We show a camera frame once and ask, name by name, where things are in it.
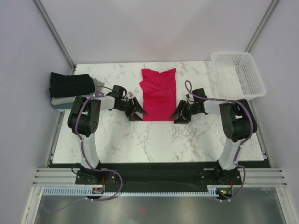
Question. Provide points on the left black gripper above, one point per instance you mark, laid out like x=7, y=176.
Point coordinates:
x=137, y=107

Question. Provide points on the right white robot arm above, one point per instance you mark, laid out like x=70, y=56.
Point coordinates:
x=238, y=122

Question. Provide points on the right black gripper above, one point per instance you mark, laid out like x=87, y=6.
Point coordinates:
x=182, y=105

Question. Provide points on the folded black t shirt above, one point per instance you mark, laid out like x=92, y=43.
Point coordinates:
x=62, y=86

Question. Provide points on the right aluminium frame post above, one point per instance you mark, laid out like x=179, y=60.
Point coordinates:
x=262, y=24

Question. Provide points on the red t shirt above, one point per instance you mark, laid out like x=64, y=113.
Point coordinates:
x=159, y=94

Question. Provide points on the aluminium frame post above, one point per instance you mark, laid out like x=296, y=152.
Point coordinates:
x=53, y=31
x=262, y=24

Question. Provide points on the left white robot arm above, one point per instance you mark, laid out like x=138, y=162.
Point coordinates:
x=84, y=118

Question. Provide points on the aluminium rail profile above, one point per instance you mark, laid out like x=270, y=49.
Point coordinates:
x=46, y=177

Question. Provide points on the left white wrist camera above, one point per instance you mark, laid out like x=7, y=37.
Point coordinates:
x=129, y=95

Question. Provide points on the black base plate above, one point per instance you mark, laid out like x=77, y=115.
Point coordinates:
x=182, y=176

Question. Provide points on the white slotted cable duct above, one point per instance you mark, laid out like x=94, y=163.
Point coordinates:
x=92, y=191

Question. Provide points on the left aluminium frame post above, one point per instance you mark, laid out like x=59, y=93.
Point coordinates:
x=53, y=31

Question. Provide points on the white plastic basket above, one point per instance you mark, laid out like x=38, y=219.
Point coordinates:
x=236, y=75

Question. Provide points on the folded blue t shirt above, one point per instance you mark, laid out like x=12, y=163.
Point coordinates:
x=63, y=106

